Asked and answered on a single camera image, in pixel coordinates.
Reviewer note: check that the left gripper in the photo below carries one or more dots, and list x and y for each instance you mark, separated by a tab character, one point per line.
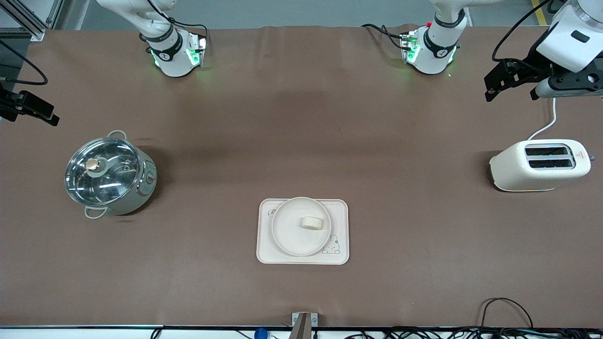
531	65

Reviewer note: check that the small pale bun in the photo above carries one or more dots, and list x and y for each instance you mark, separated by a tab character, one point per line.
312	223

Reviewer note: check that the round cream plate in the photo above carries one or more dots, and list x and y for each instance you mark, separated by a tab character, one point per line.
292	233

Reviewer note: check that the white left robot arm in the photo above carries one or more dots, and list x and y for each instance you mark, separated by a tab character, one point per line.
438	44

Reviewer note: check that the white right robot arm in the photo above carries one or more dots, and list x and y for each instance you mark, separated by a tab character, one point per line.
172	52

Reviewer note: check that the metal connector plate green light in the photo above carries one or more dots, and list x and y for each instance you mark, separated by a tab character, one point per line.
410	49
195	54

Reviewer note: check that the cream rabbit print tray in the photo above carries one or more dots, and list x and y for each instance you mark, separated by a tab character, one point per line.
340	212

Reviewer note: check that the glass pot lid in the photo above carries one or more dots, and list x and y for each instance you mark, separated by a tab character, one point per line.
103	172

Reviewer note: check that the cream two-slot toaster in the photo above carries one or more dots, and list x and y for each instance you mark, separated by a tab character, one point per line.
523	172

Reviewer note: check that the steel pot with glass lid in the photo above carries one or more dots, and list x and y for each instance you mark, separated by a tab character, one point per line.
143	190

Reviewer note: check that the brown table cover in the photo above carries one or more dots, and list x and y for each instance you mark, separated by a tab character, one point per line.
424	263

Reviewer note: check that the blue round knob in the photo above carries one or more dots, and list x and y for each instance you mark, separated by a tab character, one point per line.
260	334

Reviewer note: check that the aluminium frame profile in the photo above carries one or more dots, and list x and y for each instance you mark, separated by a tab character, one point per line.
35	33

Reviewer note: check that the metal bracket with post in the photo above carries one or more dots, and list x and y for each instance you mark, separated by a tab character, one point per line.
304	325

